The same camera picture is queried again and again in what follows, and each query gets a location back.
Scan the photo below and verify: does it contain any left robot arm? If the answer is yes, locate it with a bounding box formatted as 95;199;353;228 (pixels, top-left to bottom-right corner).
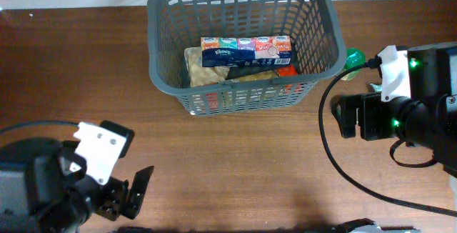
1;120;154;232

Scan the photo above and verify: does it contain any grey plastic shopping basket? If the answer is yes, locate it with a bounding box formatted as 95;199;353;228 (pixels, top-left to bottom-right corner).
146;0;346;116

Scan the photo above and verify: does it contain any beige grain pouch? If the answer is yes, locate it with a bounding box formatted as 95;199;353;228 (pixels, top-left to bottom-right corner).
184;47;230;87

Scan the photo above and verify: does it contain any pale green foil packet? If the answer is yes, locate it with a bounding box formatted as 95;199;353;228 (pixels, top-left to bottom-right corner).
371;84;382;92

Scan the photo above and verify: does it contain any green lid glass jar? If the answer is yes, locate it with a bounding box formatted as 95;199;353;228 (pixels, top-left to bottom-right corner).
341;48;366;81

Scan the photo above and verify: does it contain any tissue pocket packs bundle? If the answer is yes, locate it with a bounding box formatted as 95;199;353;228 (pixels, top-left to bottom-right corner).
201;36;293;67

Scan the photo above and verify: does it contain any orange snack packet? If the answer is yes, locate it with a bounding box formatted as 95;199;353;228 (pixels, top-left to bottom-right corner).
206;64;301;109

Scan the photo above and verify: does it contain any right black camera cable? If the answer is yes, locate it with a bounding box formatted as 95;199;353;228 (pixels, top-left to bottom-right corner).
317;56;457;218

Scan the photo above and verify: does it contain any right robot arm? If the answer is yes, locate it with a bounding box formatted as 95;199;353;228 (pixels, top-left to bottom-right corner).
331;42;456;176

